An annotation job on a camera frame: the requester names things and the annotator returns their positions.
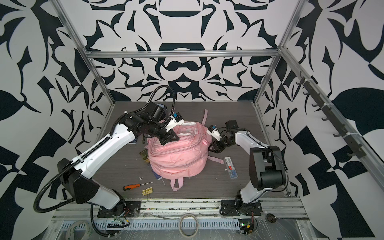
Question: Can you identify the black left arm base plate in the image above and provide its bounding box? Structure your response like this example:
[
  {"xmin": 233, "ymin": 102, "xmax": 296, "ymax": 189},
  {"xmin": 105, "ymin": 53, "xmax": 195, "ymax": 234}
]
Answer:
[{"xmin": 97, "ymin": 201, "xmax": 142, "ymax": 218}]

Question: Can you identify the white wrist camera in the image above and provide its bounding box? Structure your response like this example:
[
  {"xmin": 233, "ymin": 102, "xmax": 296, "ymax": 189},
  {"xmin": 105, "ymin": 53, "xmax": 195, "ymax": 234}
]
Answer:
[
  {"xmin": 207, "ymin": 125, "xmax": 222, "ymax": 141},
  {"xmin": 165, "ymin": 113, "xmax": 185, "ymax": 132}
]

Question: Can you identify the Animal Farm book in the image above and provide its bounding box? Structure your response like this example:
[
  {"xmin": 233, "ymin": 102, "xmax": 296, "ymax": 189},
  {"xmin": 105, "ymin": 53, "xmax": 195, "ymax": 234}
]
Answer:
[{"xmin": 140, "ymin": 149, "xmax": 150, "ymax": 164}]

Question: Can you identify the white slotted cable duct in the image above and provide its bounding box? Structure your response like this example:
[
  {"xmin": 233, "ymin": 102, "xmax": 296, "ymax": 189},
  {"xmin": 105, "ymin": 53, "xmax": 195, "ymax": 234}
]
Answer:
[{"xmin": 59, "ymin": 218, "xmax": 241, "ymax": 231}]

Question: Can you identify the pink student backpack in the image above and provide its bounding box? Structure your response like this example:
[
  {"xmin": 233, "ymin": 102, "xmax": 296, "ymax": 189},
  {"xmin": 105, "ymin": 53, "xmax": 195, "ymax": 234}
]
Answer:
[{"xmin": 146, "ymin": 110, "xmax": 224, "ymax": 192}]

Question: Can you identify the small yellow wooden block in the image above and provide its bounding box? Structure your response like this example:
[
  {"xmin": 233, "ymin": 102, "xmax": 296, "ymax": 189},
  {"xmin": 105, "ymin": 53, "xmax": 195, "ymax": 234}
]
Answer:
[{"xmin": 142, "ymin": 187, "xmax": 154, "ymax": 196}]

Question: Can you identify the aluminium frame crossbar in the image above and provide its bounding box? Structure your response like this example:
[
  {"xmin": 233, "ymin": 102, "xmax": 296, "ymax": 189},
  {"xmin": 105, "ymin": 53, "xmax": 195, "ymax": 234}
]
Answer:
[{"xmin": 85, "ymin": 50, "xmax": 278, "ymax": 59}]

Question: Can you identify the grey wall hook rail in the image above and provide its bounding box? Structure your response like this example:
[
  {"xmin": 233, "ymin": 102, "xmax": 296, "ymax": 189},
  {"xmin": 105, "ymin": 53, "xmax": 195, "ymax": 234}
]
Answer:
[{"xmin": 298, "ymin": 74, "xmax": 367, "ymax": 159}]

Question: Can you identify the clear tape roll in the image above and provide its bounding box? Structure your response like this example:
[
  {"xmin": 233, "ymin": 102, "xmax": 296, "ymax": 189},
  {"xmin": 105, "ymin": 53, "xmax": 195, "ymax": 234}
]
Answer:
[{"xmin": 178, "ymin": 213, "xmax": 200, "ymax": 239}]

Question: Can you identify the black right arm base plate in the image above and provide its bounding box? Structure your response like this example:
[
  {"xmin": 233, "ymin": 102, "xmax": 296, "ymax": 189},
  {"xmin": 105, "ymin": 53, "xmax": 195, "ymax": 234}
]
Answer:
[{"xmin": 219, "ymin": 200, "xmax": 263, "ymax": 217}]

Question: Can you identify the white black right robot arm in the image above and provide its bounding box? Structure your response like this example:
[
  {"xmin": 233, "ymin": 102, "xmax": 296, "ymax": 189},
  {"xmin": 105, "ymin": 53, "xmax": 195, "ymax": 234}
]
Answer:
[{"xmin": 207, "ymin": 120, "xmax": 289, "ymax": 205}]

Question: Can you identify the orange handled screwdriver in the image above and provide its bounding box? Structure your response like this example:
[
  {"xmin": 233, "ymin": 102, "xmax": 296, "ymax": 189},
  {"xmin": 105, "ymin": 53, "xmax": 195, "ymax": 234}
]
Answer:
[{"xmin": 123, "ymin": 182, "xmax": 153, "ymax": 191}]

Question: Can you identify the black corrugated cable conduit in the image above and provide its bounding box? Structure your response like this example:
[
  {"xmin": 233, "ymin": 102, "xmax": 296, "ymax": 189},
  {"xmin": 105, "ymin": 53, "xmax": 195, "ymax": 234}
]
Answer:
[{"xmin": 32, "ymin": 161, "xmax": 79, "ymax": 214}]

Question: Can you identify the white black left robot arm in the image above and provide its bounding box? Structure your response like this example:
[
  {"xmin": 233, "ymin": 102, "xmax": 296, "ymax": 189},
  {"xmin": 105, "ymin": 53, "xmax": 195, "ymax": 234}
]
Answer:
[{"xmin": 58, "ymin": 113, "xmax": 184, "ymax": 210}]

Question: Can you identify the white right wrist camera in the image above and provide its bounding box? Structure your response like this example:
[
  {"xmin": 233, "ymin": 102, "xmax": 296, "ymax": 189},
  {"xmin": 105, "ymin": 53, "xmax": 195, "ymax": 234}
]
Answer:
[{"xmin": 207, "ymin": 125, "xmax": 222, "ymax": 141}]

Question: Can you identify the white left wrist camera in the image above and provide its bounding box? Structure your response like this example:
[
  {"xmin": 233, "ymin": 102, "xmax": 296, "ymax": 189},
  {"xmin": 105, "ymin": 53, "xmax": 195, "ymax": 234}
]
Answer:
[{"xmin": 165, "ymin": 113, "xmax": 185, "ymax": 132}]

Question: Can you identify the small green circuit board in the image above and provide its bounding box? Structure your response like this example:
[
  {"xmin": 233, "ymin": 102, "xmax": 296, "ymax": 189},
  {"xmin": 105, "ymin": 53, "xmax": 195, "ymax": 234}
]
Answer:
[{"xmin": 239, "ymin": 219, "xmax": 258, "ymax": 236}]

